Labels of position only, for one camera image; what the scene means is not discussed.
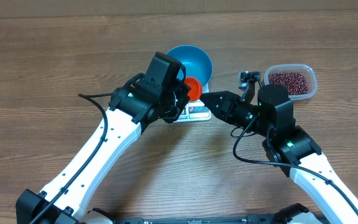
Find red measuring scoop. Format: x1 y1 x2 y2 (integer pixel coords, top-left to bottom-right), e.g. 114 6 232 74
185 77 203 101

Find red adzuki beans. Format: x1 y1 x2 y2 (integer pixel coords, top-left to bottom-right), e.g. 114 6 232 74
268 72 308 95

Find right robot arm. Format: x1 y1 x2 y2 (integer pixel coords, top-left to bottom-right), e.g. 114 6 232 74
200 85 358 223

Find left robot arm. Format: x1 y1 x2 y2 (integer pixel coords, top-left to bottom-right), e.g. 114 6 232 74
16 52 190 223

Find white digital kitchen scale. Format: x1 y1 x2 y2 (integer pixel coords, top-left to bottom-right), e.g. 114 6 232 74
175 100 211 123

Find teal plastic bowl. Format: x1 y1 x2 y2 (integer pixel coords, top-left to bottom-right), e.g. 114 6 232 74
167 45 213 88

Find clear plastic container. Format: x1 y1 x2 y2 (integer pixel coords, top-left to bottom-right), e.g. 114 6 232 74
264 63 318 101

